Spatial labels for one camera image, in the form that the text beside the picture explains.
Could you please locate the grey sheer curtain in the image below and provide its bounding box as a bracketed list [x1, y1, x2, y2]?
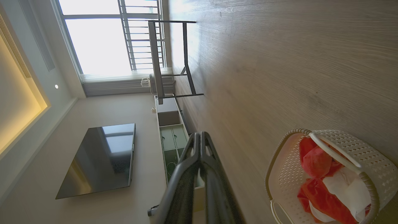
[80, 70, 174, 97]

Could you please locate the red and white cloth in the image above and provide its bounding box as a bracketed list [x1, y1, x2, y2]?
[297, 137, 372, 224]

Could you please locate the balcony railing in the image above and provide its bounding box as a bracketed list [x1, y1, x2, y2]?
[118, 0, 165, 71]

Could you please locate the grey table with black legs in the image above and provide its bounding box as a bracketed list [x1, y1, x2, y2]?
[148, 20, 204, 105]

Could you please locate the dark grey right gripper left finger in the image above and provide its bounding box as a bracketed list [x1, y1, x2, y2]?
[156, 132, 201, 224]

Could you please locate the cream perforated plastic laundry basket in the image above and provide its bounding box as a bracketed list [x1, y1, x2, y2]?
[265, 128, 398, 224]

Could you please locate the large window frame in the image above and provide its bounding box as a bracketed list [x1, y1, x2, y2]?
[51, 0, 167, 75]

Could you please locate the white television cabinet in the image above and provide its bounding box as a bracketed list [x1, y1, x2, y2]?
[155, 94, 206, 213]

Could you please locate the black flat screen television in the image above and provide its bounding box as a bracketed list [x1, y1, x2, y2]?
[55, 123, 136, 200]

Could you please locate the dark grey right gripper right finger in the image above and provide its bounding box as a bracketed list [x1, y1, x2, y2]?
[201, 132, 245, 224]

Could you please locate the slatted ceiling air grille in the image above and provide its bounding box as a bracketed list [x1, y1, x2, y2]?
[0, 14, 32, 78]

